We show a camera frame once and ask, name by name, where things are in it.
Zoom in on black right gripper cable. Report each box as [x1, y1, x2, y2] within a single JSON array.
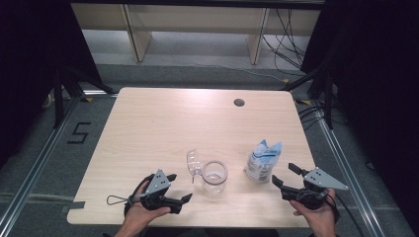
[[324, 193, 341, 225]]

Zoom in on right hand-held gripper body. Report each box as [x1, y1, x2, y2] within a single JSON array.
[[281, 166, 350, 211]]

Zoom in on clear glass pitcher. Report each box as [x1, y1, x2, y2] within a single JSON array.
[[186, 148, 229, 199]]

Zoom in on person's right hand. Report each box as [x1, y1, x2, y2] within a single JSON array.
[[289, 188, 337, 237]]

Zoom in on thin grey floor cable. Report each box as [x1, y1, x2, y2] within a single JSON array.
[[193, 63, 289, 84]]

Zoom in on person's left hand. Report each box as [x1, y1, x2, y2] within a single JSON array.
[[120, 180, 173, 232]]

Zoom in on pale wooden desk frame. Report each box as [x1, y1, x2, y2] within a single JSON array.
[[71, 3, 322, 65]]

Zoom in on blue and white bag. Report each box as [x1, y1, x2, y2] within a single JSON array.
[[243, 139, 284, 185]]

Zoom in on black floor cable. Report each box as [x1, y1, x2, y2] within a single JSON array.
[[335, 193, 366, 237]]

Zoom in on black left wrist strap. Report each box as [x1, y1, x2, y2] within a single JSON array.
[[124, 174, 156, 217]]

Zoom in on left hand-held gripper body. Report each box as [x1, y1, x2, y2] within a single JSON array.
[[139, 169, 184, 214]]

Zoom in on black metal stand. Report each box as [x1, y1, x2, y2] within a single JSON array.
[[280, 61, 336, 130], [52, 64, 119, 130]]

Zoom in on grey tape piece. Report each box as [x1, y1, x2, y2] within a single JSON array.
[[60, 200, 86, 214]]

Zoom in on black floor cables by stand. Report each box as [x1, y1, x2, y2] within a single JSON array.
[[296, 104, 348, 131]]

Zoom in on aluminium floor rail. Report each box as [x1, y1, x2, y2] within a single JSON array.
[[0, 94, 84, 229], [314, 108, 387, 237]]

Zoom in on bundle of black cables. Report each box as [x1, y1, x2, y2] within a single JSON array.
[[261, 8, 308, 73]]

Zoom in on black curtain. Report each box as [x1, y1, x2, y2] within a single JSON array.
[[0, 0, 104, 170], [299, 0, 419, 229]]

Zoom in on thin wire loop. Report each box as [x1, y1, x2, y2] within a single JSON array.
[[106, 194, 133, 206]]

